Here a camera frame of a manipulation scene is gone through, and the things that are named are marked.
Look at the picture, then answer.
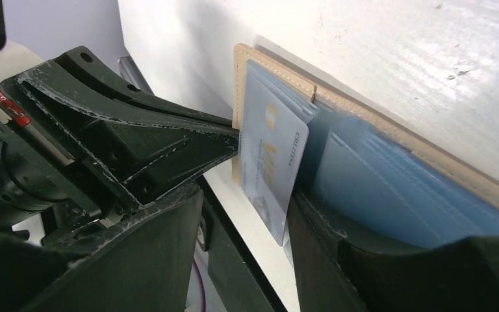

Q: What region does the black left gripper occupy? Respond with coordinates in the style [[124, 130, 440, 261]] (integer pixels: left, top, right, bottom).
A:
[[0, 60, 238, 220]]

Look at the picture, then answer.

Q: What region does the light blue ID card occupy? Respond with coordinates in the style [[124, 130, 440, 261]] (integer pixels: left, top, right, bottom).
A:
[[240, 60, 316, 246]]

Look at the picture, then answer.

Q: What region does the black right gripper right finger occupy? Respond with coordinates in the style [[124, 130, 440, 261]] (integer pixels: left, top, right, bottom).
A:
[[288, 192, 499, 311]]

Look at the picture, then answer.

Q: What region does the beige leather card holder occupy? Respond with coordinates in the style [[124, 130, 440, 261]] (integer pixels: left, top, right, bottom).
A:
[[232, 43, 499, 210]]

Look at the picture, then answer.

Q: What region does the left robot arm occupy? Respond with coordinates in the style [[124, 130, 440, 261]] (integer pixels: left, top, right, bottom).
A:
[[0, 1, 239, 245]]

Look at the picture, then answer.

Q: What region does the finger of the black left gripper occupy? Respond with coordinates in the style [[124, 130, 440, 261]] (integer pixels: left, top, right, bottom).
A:
[[54, 45, 231, 127]]

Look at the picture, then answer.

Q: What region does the blue credit card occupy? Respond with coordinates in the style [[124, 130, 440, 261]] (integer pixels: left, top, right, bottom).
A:
[[307, 100, 499, 248]]

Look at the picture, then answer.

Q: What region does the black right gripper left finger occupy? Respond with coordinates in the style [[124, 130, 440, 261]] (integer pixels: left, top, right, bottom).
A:
[[0, 183, 203, 311]]

